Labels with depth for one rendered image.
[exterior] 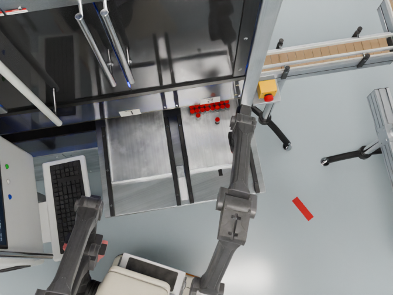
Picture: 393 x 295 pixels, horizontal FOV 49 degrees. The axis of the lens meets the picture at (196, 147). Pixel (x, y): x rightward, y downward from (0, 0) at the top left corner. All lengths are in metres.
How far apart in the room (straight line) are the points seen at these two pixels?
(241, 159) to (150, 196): 0.67
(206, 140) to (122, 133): 0.38
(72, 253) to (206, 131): 0.90
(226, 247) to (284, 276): 1.58
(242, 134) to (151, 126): 0.65
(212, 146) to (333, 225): 1.20
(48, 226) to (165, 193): 0.54
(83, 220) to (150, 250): 1.42
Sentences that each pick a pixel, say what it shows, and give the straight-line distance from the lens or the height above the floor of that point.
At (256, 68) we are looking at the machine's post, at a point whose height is 1.27.
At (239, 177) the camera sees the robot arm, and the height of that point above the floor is 1.49.
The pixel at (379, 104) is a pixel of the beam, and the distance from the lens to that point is 2.50.
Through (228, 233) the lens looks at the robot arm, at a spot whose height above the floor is 1.56.
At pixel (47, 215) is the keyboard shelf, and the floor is 0.80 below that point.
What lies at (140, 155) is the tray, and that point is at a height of 0.88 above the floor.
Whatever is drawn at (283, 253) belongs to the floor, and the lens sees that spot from 2.77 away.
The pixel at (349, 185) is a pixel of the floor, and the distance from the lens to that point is 2.91.
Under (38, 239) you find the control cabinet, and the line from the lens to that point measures 1.99.
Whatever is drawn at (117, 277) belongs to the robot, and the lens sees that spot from 1.41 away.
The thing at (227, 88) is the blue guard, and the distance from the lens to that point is 1.74.
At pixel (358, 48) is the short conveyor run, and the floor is 0.93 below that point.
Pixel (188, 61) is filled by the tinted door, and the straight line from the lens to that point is 1.49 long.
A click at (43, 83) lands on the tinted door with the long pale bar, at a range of 1.55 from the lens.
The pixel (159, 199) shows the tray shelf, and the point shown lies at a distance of 1.87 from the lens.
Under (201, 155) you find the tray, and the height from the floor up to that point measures 0.88.
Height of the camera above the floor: 2.72
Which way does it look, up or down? 75 degrees down
